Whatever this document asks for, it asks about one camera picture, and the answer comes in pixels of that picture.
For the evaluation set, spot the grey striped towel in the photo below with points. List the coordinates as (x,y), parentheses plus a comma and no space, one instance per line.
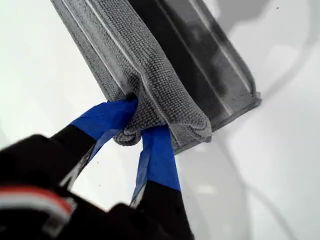
(150,70)

